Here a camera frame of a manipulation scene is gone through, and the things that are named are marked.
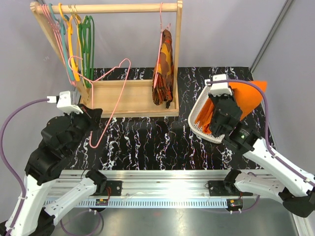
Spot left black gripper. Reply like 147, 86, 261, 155
64, 103, 103, 155

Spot orange trousers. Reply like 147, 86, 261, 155
195, 80, 268, 134

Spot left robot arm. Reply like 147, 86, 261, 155
0, 104, 107, 236

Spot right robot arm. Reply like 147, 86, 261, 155
209, 94, 315, 218

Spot camouflage patterned trousers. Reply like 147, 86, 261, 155
152, 29, 174, 109

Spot green hanger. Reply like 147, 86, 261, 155
78, 15, 94, 80
79, 15, 95, 81

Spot yellow hanger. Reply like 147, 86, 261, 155
58, 2, 80, 82
72, 14, 82, 72

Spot teal hanger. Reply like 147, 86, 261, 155
48, 3, 75, 86

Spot wooden clothes rack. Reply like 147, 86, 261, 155
30, 0, 183, 118

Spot white perforated plastic basket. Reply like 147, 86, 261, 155
188, 83, 233, 144

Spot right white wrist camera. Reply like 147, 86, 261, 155
205, 74, 233, 96

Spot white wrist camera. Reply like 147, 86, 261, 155
46, 91, 83, 114
205, 74, 233, 96

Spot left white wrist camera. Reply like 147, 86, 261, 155
46, 91, 83, 114

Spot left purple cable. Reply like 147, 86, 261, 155
0, 98, 49, 234

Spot aluminium mounting rail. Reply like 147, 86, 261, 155
45, 169, 271, 209

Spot pink wire hanger with camouflage trousers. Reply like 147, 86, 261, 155
153, 2, 165, 89

